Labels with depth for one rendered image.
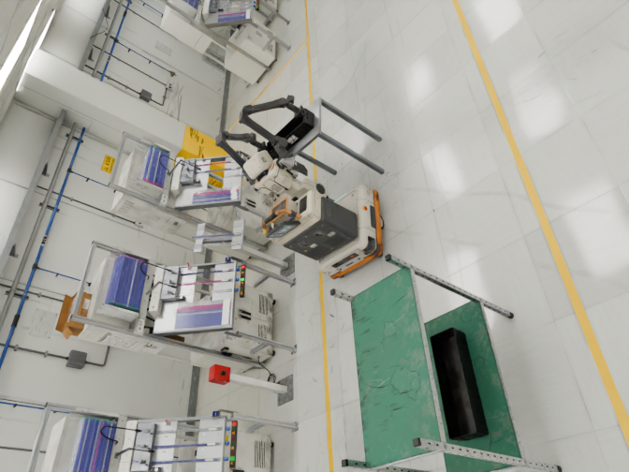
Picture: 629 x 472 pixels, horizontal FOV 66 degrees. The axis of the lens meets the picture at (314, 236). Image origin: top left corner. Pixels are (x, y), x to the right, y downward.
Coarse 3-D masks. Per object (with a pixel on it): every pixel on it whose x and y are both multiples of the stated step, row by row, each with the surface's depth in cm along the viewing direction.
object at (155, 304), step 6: (156, 270) 463; (162, 270) 462; (156, 276) 458; (162, 276) 458; (156, 282) 455; (162, 282) 455; (156, 288) 450; (156, 294) 447; (156, 300) 443; (150, 306) 440; (156, 306) 439; (150, 312) 438; (156, 312) 439
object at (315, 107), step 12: (312, 108) 438; (336, 108) 446; (348, 120) 454; (312, 132) 421; (372, 132) 470; (300, 144) 429; (336, 144) 423; (300, 156) 497; (360, 156) 438; (324, 168) 511; (372, 168) 448
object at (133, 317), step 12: (132, 252) 451; (84, 276) 417; (264, 276) 496; (72, 312) 397; (96, 312) 417; (108, 312) 418; (120, 312) 419; (132, 312) 422; (132, 324) 429; (240, 336) 432; (252, 348) 464
